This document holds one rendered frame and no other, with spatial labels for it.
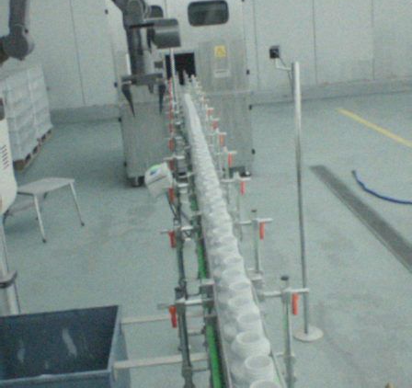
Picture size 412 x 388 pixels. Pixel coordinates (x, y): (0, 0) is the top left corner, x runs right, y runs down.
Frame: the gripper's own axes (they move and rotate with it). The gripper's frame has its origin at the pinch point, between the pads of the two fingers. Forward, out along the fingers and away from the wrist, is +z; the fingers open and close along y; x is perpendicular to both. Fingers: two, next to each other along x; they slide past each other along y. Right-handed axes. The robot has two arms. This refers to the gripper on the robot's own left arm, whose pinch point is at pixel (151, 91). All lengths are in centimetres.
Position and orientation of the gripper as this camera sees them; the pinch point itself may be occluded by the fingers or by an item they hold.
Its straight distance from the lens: 196.1
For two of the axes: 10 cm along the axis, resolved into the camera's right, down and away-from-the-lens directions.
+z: 1.1, 9.6, 2.6
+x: 0.4, 2.6, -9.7
